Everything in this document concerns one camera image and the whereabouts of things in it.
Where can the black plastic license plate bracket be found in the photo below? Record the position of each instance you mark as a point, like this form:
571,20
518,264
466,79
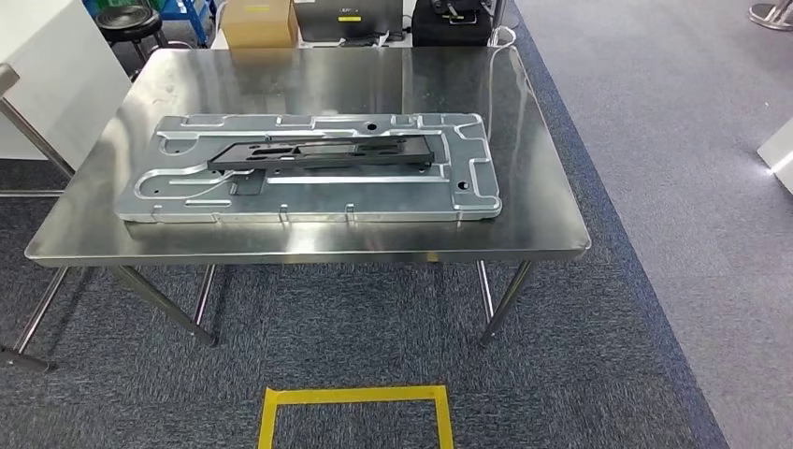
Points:
322,158

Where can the steel workbench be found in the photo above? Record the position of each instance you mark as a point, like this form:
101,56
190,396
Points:
310,241

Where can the grey metal fixture plate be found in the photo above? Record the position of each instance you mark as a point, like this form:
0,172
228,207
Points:
371,198

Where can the black case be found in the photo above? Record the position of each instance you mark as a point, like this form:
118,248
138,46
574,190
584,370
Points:
452,31

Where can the cardboard box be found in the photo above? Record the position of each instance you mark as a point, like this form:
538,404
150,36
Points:
260,25

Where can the black round stool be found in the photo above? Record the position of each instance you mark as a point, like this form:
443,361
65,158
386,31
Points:
130,21

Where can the white cabinet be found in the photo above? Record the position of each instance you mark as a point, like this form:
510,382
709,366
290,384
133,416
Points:
56,74

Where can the white box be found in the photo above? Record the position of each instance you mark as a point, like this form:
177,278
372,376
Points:
780,158

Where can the metal chair base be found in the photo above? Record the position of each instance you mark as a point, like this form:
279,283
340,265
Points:
771,13

